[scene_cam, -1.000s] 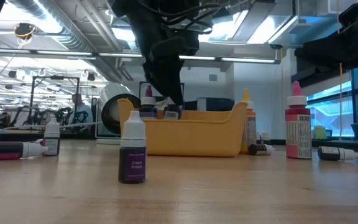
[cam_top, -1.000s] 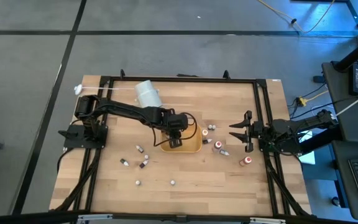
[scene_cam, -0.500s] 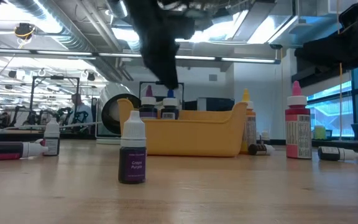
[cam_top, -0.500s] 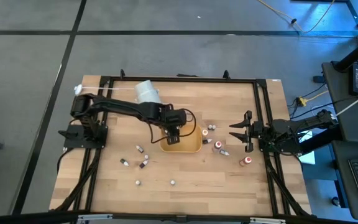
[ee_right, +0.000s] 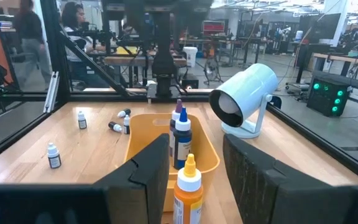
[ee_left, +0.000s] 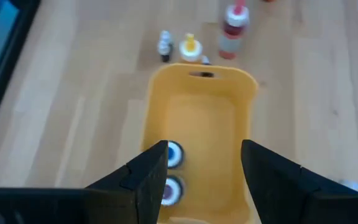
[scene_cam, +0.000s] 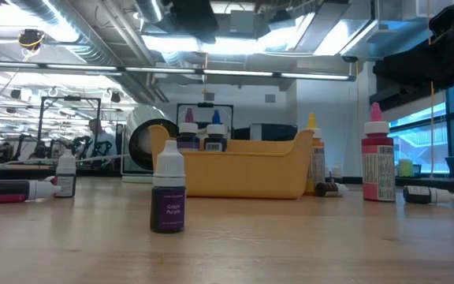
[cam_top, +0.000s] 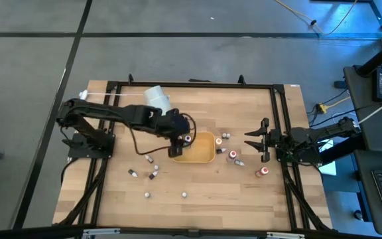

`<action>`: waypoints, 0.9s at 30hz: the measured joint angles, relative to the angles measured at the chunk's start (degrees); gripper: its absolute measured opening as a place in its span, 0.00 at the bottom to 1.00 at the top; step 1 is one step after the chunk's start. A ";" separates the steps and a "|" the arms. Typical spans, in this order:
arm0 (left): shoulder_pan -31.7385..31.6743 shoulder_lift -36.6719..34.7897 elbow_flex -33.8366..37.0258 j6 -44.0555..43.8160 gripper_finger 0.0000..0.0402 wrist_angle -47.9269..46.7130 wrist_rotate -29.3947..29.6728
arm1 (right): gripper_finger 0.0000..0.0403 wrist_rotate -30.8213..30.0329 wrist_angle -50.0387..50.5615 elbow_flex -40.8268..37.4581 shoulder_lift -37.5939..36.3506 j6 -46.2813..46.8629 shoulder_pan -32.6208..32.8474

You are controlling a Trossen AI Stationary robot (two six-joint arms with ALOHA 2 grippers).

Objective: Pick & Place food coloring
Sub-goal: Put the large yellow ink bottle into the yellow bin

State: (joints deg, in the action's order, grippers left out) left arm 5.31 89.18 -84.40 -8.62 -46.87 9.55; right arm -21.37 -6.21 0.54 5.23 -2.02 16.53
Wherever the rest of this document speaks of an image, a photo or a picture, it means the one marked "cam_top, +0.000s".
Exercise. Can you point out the black frame clamp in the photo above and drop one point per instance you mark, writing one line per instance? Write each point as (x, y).
(241, 79)
(130, 79)

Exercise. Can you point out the red-capped food coloring bottle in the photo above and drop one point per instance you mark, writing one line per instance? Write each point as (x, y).
(263, 171)

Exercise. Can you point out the pink-capped food coloring bottle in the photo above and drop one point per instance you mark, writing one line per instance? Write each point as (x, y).
(232, 154)

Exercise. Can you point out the purple-capped food coloring bottle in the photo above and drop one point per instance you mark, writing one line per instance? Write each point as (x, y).
(188, 138)

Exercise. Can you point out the dark grey desk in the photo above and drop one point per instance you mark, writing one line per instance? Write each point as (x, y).
(370, 132)

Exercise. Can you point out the yellow power plug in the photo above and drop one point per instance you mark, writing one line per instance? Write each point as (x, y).
(322, 108)

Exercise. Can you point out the yellow-capped food coloring bottle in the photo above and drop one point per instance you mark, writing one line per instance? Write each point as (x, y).
(218, 141)

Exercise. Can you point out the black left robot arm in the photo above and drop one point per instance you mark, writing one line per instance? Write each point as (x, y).
(111, 113)

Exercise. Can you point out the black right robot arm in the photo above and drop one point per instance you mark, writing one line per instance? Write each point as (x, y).
(313, 136)

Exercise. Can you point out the black slanted pole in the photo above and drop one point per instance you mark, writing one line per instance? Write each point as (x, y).
(380, 56)

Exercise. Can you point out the small red-labelled dropper bottle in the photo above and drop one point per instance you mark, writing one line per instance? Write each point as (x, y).
(153, 175)

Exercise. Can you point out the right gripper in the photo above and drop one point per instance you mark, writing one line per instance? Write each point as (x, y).
(270, 139)

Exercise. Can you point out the yellow plastic bin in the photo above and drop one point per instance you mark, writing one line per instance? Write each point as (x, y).
(202, 149)

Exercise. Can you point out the silver crossbar bracket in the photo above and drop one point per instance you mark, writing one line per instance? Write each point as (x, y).
(285, 235)
(99, 232)

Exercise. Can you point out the black crossbar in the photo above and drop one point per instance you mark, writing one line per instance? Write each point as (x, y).
(28, 232)

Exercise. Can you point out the black caster wheel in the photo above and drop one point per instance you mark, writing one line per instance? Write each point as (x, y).
(358, 214)

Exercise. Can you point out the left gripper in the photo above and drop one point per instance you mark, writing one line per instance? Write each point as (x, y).
(174, 123)

